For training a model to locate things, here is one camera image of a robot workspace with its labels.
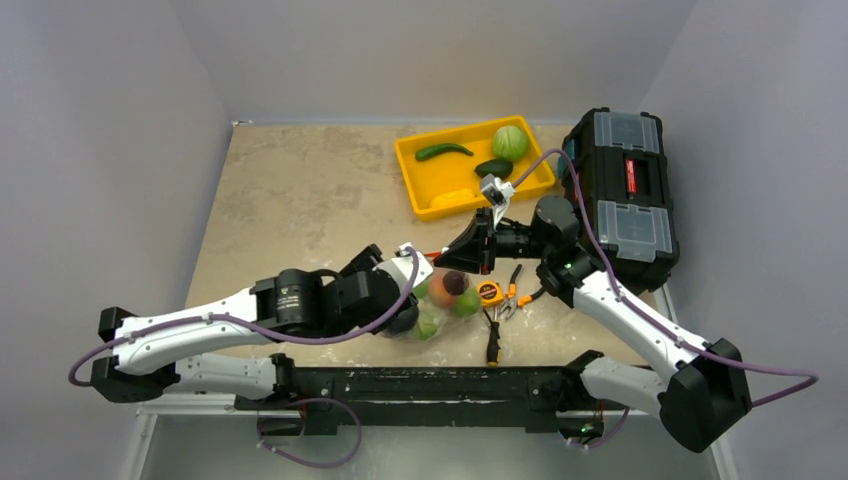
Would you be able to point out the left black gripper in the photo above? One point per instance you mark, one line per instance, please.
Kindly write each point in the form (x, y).
(369, 258)

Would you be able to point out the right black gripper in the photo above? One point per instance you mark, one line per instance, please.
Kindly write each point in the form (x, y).
(486, 240)

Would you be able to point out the dark red plum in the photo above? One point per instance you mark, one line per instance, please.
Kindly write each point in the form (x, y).
(455, 283)

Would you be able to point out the purple eggplant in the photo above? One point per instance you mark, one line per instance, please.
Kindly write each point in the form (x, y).
(402, 322)

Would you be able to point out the green lime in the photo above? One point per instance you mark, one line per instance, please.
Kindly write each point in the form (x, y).
(467, 304)

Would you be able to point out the clear orange zip bag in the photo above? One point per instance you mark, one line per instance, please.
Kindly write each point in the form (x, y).
(425, 303)

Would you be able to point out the light green cucumber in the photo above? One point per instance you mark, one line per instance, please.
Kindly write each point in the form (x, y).
(421, 290)

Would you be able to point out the white cauliflower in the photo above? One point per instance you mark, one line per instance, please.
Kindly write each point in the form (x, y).
(429, 324)

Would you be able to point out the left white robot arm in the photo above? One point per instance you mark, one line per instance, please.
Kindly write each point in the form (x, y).
(144, 357)

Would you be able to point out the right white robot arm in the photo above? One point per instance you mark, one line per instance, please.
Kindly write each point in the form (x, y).
(692, 386)

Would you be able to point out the yellow tape measure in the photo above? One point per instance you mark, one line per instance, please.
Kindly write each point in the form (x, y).
(490, 293)

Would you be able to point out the dark green avocado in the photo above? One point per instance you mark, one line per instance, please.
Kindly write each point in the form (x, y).
(497, 167)

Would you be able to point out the yellow plastic tray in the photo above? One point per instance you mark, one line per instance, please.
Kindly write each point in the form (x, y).
(426, 179)

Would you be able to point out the black yellow screwdriver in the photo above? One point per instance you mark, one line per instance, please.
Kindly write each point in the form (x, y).
(493, 347)

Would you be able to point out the dark green chili pepper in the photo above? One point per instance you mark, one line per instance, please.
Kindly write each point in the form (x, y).
(433, 151)

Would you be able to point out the green cabbage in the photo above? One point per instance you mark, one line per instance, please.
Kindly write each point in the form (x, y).
(510, 143)

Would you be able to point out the black toolbox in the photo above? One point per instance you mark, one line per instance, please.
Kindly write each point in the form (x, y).
(619, 160)

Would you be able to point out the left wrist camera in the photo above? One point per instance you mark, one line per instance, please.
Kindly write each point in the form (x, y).
(409, 268)

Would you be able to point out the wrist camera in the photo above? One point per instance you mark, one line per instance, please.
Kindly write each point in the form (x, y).
(409, 268)
(498, 193)

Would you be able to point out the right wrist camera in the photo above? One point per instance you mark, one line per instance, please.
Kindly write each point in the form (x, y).
(498, 193)

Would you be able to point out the orange handled pliers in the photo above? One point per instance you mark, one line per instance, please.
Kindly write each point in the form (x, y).
(513, 301)

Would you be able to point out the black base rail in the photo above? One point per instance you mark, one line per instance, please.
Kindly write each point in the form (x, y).
(541, 399)

